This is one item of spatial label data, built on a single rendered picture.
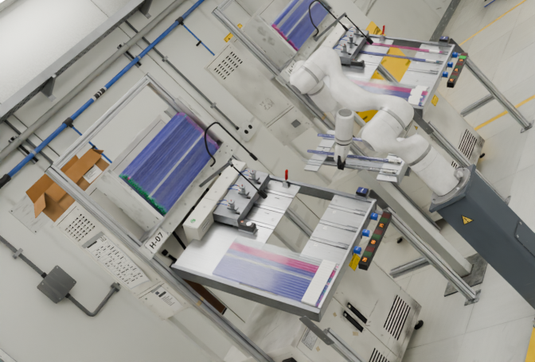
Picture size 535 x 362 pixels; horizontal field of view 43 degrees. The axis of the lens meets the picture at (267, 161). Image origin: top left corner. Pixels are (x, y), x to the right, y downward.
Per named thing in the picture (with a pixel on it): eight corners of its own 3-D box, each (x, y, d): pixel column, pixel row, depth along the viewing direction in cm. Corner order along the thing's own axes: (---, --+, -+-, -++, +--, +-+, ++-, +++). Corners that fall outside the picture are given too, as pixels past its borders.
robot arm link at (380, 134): (436, 143, 258) (393, 100, 254) (404, 179, 256) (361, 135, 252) (423, 143, 270) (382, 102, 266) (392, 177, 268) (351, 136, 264)
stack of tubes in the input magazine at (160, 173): (220, 145, 335) (181, 108, 331) (165, 213, 302) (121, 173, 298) (208, 156, 345) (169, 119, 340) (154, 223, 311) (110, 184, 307)
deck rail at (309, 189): (376, 208, 319) (376, 199, 315) (375, 212, 318) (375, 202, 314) (244, 177, 348) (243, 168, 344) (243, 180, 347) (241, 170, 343)
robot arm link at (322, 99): (302, 77, 307) (336, 119, 324) (307, 97, 295) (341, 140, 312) (319, 67, 304) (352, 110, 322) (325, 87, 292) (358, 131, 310)
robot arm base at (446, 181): (474, 162, 266) (443, 130, 263) (465, 192, 253) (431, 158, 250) (439, 181, 279) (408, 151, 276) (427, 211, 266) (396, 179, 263)
